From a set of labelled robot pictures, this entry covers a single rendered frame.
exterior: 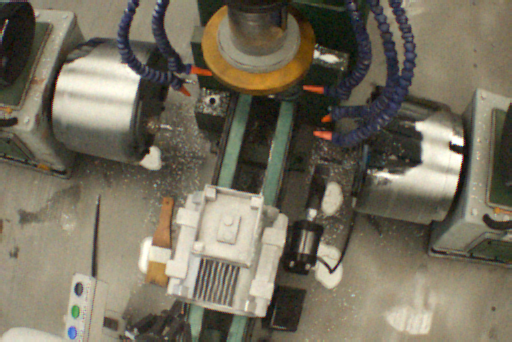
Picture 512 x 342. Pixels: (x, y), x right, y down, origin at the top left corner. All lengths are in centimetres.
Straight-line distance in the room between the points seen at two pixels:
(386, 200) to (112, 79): 56
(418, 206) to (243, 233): 33
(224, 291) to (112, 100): 40
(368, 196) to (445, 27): 69
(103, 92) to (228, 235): 36
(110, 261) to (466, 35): 110
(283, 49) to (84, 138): 47
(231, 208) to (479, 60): 86
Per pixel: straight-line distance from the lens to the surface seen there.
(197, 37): 137
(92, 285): 133
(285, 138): 152
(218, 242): 127
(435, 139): 130
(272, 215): 131
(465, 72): 180
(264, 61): 110
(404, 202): 132
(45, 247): 167
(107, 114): 133
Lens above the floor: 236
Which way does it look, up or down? 74 degrees down
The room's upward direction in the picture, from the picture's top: 4 degrees counter-clockwise
